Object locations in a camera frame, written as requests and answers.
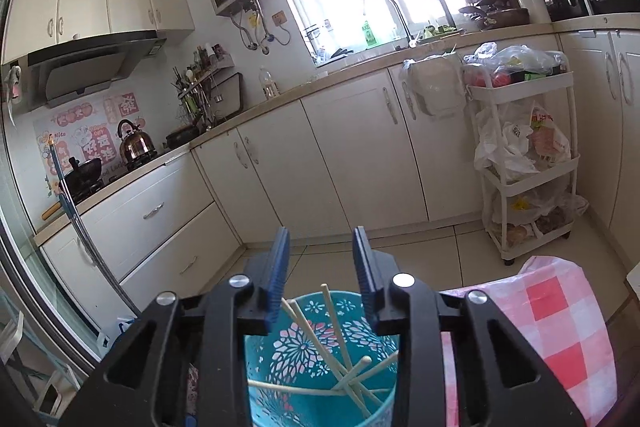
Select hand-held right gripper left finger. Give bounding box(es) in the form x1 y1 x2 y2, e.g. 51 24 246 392
60 227 291 427

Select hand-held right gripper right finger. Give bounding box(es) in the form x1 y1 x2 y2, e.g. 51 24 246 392
352 226 586 427

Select wooden chopstick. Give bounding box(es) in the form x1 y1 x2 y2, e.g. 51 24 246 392
247 380 397 396
331 357 371 393
349 352 400 389
281 298 372 417
321 283 352 379

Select turquoise perforated basket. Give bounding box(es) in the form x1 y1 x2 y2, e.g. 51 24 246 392
244 289 401 427

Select cream kitchen base cabinets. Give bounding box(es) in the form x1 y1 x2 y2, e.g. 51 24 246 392
35 19 640 333

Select black pan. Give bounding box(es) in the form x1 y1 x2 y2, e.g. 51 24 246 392
165 124 201 148

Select blue mop pole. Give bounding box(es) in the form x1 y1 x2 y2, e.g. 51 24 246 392
46 134 140 314

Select plastic bag of produce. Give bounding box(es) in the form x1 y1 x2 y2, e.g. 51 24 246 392
492 192 590 248

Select red checked tablecloth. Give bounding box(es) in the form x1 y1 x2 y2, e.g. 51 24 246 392
440 256 618 427

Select dark framed tray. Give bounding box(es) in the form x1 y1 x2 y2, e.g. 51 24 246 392
210 73 245 120

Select clear plastic bottle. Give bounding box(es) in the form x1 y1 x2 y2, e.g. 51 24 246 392
257 67 281 100

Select steel kettle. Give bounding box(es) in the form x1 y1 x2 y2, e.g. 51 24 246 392
117 119 158 162

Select white plastic bag on cabinet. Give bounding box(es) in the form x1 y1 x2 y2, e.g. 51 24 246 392
400 56 467 118

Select black wok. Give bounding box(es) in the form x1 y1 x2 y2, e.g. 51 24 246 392
60 157 105 200

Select white rolling cart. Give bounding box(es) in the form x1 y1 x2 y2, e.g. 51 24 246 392
462 49 581 265

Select clear plastic bag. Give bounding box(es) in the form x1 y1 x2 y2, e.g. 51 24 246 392
462 43 568 88

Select steel sink faucet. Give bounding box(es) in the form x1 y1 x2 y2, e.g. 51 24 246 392
362 0 416 48

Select range hood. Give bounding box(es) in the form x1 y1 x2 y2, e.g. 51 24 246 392
27 31 168 108

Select stack of pans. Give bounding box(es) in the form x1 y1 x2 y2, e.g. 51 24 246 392
457 0 530 32

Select cream cabinets above hood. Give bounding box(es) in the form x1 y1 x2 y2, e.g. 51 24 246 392
2 0 196 65

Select wall utensil rack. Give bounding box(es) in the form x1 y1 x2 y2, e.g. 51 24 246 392
172 43 236 130

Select pink wall poster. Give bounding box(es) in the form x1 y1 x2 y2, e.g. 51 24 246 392
32 89 146 195

